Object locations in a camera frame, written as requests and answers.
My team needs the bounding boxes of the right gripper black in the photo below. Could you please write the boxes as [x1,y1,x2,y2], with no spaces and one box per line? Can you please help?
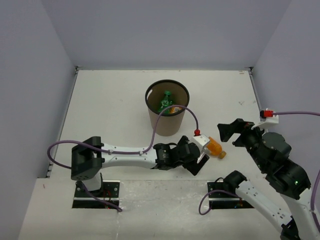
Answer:
[216,116,269,170]

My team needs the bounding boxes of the orange bottle with label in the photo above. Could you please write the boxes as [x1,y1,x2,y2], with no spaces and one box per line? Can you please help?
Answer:
[166,106,182,114]

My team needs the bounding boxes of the green bottle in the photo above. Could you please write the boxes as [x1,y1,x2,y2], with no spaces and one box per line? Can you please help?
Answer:
[158,90,173,113]

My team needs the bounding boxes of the clear plastic bottle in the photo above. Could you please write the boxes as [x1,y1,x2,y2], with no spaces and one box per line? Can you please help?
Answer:
[197,147,211,164]

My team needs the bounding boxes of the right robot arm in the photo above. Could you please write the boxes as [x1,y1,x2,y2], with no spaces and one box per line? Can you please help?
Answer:
[217,118,320,240]

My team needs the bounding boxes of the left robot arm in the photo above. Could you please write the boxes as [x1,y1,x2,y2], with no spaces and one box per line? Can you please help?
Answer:
[71,134,210,197]

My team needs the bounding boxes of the brown cardboard bin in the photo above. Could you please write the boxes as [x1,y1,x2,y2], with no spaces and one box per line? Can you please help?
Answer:
[144,79,190,137]

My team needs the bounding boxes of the orange bottle near clear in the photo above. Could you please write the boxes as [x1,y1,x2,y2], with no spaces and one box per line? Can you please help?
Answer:
[206,137,227,159]

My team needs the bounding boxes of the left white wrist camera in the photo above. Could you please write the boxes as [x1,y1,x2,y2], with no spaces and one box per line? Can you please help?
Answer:
[191,134,210,155]

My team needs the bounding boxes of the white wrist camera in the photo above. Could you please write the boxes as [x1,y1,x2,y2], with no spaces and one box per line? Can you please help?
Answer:
[191,134,210,155]
[251,108,279,130]

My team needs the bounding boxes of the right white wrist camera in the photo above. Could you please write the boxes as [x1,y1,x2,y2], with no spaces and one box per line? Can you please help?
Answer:
[251,108,279,130]

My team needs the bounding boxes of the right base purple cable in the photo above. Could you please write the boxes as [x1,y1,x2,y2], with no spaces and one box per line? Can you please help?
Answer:
[197,188,241,215]

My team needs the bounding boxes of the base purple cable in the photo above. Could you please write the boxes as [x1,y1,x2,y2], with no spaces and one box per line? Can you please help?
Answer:
[77,182,123,213]
[197,188,241,215]

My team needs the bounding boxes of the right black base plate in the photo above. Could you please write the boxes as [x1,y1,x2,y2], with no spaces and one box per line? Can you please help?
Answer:
[207,181,254,210]

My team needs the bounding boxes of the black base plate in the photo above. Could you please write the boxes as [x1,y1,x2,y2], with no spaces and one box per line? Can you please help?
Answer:
[72,180,120,209]
[207,181,254,210]

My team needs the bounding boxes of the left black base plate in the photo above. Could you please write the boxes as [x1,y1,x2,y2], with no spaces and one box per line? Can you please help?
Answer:
[72,180,120,209]

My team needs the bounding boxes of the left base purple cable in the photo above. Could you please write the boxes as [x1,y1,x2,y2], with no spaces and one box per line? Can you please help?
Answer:
[77,182,123,213]

